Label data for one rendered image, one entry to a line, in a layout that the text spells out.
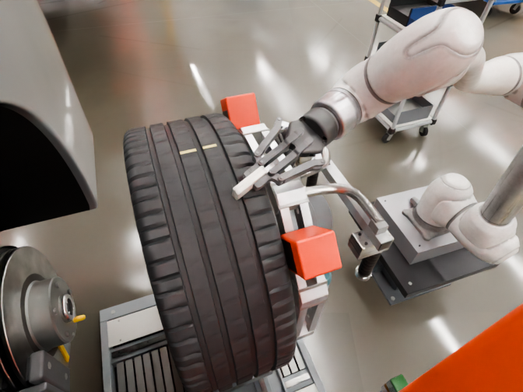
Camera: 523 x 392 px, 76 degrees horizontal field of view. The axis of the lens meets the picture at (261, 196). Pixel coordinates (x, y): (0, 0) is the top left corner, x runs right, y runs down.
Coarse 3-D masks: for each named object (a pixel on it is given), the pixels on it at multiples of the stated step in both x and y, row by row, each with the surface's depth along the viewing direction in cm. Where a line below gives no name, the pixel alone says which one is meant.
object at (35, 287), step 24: (0, 264) 67; (24, 264) 72; (48, 264) 85; (0, 288) 62; (24, 288) 70; (48, 288) 71; (0, 312) 60; (24, 312) 67; (48, 312) 68; (0, 336) 61; (24, 336) 65; (48, 336) 69; (72, 336) 76; (0, 360) 59; (24, 360) 63; (24, 384) 62
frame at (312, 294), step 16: (240, 128) 78; (256, 128) 78; (256, 144) 74; (272, 144) 74; (272, 192) 65; (288, 192) 65; (304, 192) 66; (288, 208) 65; (304, 208) 66; (288, 224) 65; (304, 224) 66; (304, 288) 66; (320, 288) 67; (304, 304) 67; (320, 304) 70; (304, 320) 82; (304, 336) 83
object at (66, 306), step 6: (66, 294) 76; (60, 300) 74; (66, 300) 75; (72, 300) 79; (60, 306) 73; (66, 306) 74; (72, 306) 78; (60, 312) 73; (66, 312) 73; (72, 312) 77; (66, 318) 73; (72, 318) 76
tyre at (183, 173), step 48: (144, 144) 65; (192, 144) 64; (240, 144) 65; (144, 192) 57; (192, 192) 58; (144, 240) 54; (192, 240) 55; (240, 240) 57; (192, 288) 54; (240, 288) 57; (288, 288) 60; (192, 336) 56; (240, 336) 59; (288, 336) 64; (192, 384) 60
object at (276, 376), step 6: (276, 372) 132; (264, 378) 129; (270, 378) 131; (276, 378) 131; (282, 378) 129; (252, 384) 129; (258, 384) 127; (264, 384) 126; (270, 384) 129; (276, 384) 129; (282, 384) 129; (234, 390) 128; (240, 390) 128; (246, 390) 128; (252, 390) 128; (258, 390) 126; (264, 390) 125; (270, 390) 126; (276, 390) 128; (282, 390) 128
